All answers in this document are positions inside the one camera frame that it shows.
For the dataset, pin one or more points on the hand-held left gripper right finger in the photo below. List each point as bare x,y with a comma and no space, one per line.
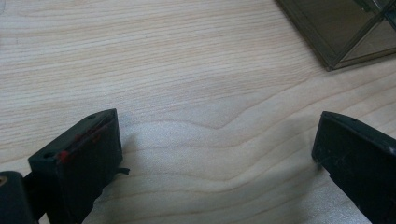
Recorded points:
358,161

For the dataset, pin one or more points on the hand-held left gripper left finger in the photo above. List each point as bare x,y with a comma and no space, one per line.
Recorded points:
84,168

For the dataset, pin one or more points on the transparent brown plastic organizer box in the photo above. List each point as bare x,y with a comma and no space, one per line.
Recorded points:
339,28

